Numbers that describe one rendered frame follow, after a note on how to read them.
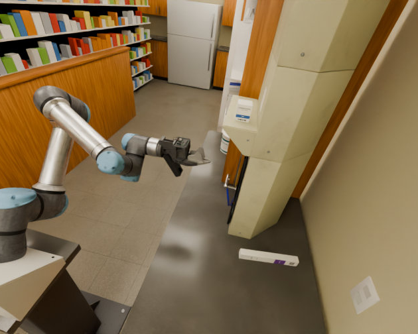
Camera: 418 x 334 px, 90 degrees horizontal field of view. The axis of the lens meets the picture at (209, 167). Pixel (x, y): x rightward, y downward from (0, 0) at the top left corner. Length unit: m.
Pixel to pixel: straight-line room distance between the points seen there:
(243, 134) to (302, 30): 0.31
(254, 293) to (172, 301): 0.32
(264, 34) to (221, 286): 1.02
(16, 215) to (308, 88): 1.02
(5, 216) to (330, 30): 1.10
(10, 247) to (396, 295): 1.18
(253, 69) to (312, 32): 0.42
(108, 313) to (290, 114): 1.76
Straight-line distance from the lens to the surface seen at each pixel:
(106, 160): 0.75
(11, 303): 0.97
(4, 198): 0.98
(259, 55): 1.01
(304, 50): 0.64
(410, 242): 0.77
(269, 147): 0.73
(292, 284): 1.06
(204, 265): 0.99
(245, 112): 0.74
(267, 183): 0.83
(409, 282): 0.78
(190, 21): 5.71
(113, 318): 1.93
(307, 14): 0.64
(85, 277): 2.12
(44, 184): 1.08
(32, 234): 1.23
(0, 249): 1.01
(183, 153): 0.82
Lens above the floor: 1.82
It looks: 38 degrees down
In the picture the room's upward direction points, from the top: 8 degrees clockwise
